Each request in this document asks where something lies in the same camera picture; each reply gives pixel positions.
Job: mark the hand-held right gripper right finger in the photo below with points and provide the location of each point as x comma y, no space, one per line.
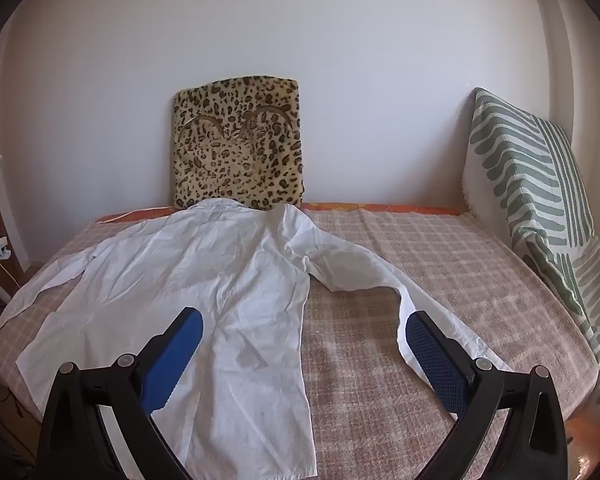
437,360

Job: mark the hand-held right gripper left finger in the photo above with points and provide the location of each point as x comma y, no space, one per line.
172,360

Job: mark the white shirt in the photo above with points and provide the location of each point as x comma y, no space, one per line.
180,270

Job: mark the pink plaid blanket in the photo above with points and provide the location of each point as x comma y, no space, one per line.
430,260

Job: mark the orange floral bedsheet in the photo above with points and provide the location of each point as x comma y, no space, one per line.
405,208

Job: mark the green striped pillow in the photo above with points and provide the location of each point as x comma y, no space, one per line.
525,170

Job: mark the leopard print cushion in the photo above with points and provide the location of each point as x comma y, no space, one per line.
235,150

